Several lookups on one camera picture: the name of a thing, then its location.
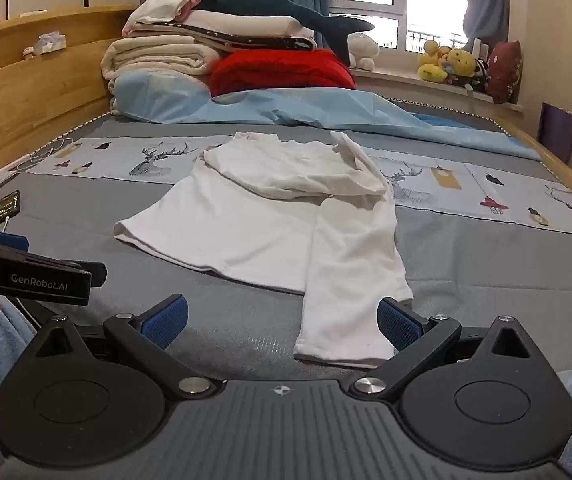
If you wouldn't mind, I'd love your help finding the white plush toy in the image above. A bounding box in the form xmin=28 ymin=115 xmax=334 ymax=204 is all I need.
xmin=347 ymin=32 xmax=381 ymax=71

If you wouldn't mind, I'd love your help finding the light blue sheet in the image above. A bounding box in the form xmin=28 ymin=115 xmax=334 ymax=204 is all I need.
xmin=110 ymin=71 xmax=543 ymax=162

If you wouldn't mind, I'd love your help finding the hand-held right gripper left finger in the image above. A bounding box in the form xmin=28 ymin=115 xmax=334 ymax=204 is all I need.
xmin=28 ymin=294 xmax=219 ymax=402

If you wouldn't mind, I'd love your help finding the tissue packet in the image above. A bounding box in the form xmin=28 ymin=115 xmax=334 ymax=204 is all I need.
xmin=38 ymin=31 xmax=67 ymax=56

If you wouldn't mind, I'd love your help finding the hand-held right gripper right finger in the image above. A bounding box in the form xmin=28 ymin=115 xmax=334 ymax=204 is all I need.
xmin=348 ymin=296 xmax=534 ymax=403

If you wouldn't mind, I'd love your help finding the purple box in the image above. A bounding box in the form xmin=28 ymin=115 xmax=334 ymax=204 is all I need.
xmin=536 ymin=102 xmax=572 ymax=164

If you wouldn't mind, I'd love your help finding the white long-sleeved shirt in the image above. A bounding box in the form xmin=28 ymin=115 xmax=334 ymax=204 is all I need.
xmin=113 ymin=131 xmax=415 ymax=364

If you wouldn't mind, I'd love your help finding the yellow duck plush toy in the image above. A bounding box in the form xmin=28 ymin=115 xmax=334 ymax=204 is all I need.
xmin=417 ymin=40 xmax=451 ymax=84

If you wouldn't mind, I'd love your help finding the white and pink cloth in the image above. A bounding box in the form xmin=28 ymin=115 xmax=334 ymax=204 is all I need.
xmin=136 ymin=0 xmax=205 ymax=26

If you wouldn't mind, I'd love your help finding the red blanket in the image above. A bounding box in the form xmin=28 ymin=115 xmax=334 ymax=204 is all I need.
xmin=209 ymin=49 xmax=357 ymax=97

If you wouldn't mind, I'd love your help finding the folded cream blanket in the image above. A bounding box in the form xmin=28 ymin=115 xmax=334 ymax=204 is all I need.
xmin=102 ymin=34 xmax=223 ymax=96

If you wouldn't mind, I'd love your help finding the dark red cushion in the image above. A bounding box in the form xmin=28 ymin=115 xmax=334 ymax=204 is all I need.
xmin=486 ymin=40 xmax=524 ymax=105

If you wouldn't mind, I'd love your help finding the dark teal shark plush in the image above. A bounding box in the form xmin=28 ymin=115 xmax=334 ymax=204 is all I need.
xmin=193 ymin=0 xmax=377 ymax=68

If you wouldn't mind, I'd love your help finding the round yellow plush toy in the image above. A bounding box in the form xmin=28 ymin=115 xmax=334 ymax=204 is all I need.
xmin=445 ymin=48 xmax=478 ymax=85

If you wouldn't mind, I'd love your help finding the wooden bed frame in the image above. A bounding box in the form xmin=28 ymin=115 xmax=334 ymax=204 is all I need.
xmin=0 ymin=5 xmax=572 ymax=233

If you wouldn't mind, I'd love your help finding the light blue fleece garment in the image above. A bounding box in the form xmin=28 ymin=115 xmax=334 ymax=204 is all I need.
xmin=0 ymin=297 xmax=572 ymax=480

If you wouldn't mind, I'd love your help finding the deer printed cloth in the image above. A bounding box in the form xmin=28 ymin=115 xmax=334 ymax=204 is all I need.
xmin=26 ymin=136 xmax=572 ymax=239

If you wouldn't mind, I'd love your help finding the grey bed mattress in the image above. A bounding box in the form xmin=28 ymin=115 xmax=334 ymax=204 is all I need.
xmin=0 ymin=94 xmax=572 ymax=413

